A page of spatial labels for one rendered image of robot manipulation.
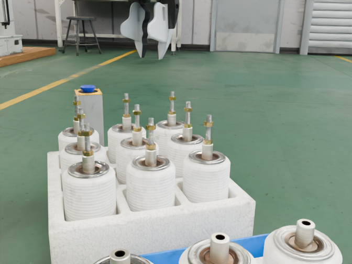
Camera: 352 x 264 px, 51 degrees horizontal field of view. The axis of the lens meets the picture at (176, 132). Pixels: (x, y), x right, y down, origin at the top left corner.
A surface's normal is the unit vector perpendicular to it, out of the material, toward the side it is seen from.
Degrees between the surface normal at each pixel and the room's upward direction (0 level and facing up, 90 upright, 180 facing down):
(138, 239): 90
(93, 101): 90
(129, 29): 95
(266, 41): 90
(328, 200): 0
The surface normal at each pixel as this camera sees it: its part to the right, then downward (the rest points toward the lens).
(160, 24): 0.83, 0.09
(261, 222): 0.02, -0.95
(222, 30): -0.12, 0.30
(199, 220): 0.32, 0.30
